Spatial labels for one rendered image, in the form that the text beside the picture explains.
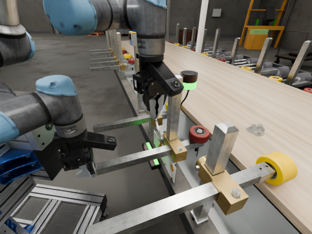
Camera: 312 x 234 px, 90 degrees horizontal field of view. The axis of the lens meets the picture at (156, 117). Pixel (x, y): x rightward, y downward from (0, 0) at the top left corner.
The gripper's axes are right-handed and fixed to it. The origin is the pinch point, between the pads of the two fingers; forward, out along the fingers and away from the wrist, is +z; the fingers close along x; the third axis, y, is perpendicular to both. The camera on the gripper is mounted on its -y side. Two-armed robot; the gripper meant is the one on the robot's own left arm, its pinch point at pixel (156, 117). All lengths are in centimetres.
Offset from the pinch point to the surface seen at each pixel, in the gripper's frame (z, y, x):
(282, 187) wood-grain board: 10.7, -37.3, -14.7
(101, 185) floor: 101, 62, 12
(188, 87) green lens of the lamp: -9.1, -3.8, -10.8
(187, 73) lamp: -13.1, -1.7, -12.1
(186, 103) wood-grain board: 10.9, 12.2, -31.6
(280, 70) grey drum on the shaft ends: 18, 5, -165
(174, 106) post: -2.1, -1.5, -7.2
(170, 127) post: 7.0, -1.0, -6.2
